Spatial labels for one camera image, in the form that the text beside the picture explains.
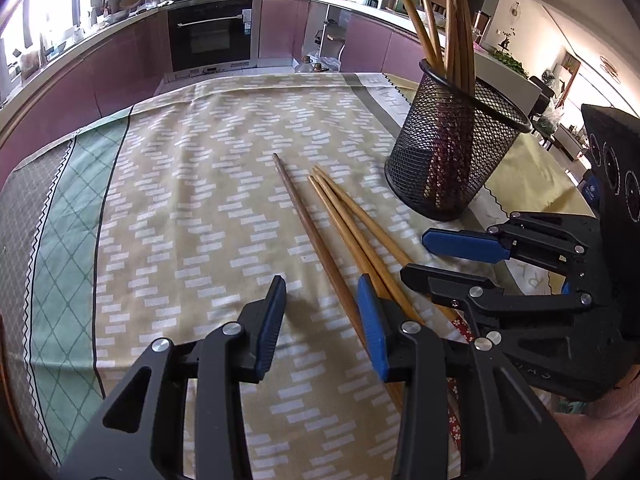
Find bunch of wooden chopsticks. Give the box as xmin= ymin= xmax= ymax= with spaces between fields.
xmin=380 ymin=0 xmax=478 ymax=208

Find green vegetables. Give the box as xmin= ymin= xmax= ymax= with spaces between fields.
xmin=487 ymin=47 xmax=528 ymax=78

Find kitchen window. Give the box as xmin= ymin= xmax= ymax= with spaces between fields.
xmin=0 ymin=0 xmax=83 ymax=61

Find patterned tablecloth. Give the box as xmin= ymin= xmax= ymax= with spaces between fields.
xmin=0 ymin=72 xmax=506 ymax=480

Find light bamboo chopstick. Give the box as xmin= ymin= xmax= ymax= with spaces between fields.
xmin=308 ymin=175 xmax=465 ymax=448
xmin=314 ymin=165 xmax=472 ymax=345

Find pink base cabinet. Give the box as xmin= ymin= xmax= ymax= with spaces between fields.
xmin=0 ymin=0 xmax=168 ymax=181
xmin=260 ymin=0 xmax=426 ymax=86

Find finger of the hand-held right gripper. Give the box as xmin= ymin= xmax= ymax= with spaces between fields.
xmin=421 ymin=211 xmax=601 ymax=276
xmin=400 ymin=262 xmax=601 ymax=328

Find black mesh cup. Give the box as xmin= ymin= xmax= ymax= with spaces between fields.
xmin=384 ymin=58 xmax=533 ymax=222

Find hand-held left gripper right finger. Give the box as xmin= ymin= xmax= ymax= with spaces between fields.
xmin=356 ymin=274 xmax=586 ymax=480

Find yellow tablecloth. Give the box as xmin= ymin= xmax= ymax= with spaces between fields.
xmin=395 ymin=75 xmax=598 ymax=221

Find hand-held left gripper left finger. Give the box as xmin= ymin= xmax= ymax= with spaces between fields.
xmin=57 ymin=275 xmax=288 ymax=480

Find dark brown chopstick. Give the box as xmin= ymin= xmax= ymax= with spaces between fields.
xmin=272 ymin=153 xmax=407 ymax=413

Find built-in black oven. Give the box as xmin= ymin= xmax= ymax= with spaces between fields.
xmin=166 ymin=0 xmax=261 ymax=73

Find white kitchen countertop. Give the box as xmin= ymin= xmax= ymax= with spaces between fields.
xmin=0 ymin=0 xmax=531 ymax=126

